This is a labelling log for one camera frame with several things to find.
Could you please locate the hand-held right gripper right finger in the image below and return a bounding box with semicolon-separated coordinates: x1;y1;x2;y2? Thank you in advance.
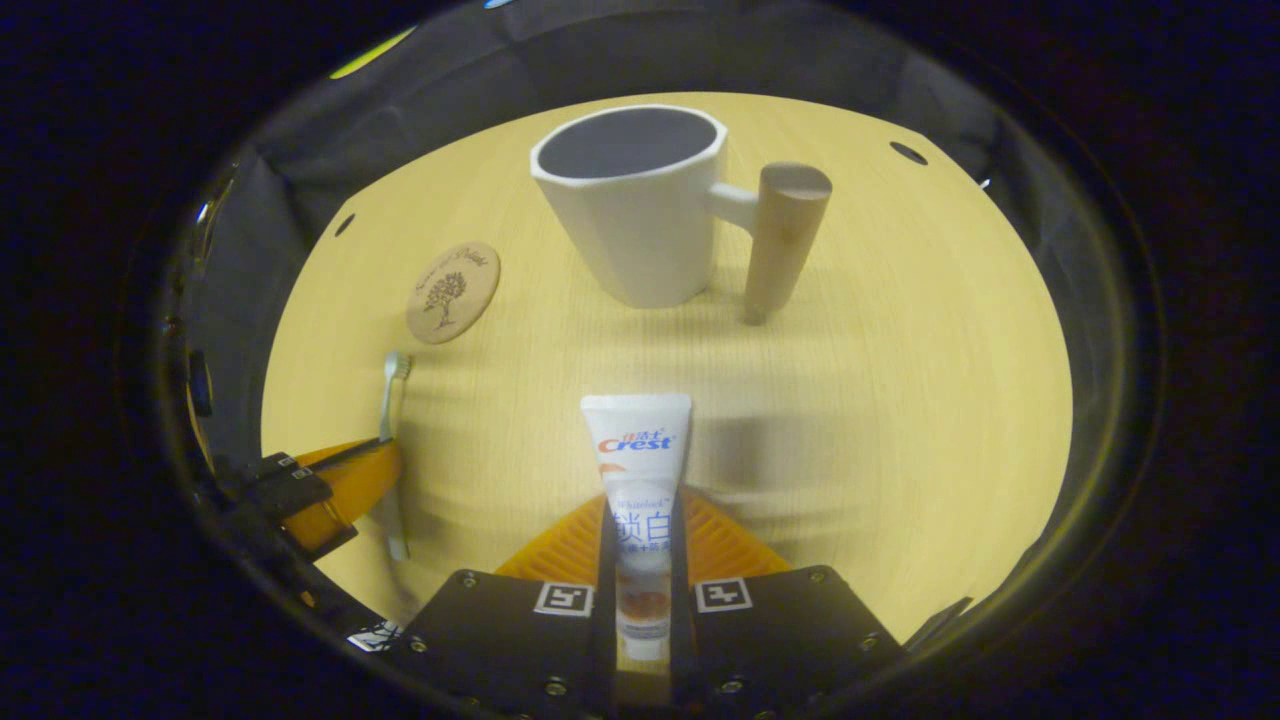
670;485;906;720

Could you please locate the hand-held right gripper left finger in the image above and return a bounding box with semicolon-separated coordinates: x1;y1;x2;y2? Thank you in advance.
385;490;621;720

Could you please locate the pale green toothbrush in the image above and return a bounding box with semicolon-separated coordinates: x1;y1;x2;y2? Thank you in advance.
377;350;414;561

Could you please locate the white toothpaste tube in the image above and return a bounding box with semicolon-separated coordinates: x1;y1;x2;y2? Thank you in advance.
580;393;694;663

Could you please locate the round wooden coaster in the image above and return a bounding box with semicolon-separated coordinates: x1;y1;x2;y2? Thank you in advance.
406;241;501;346

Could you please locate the white cup with wooden handle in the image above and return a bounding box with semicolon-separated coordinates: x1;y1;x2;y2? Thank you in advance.
530;105;833;326

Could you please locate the light wooden desktop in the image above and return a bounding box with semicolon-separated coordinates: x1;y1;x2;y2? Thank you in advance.
260;92;1076;691

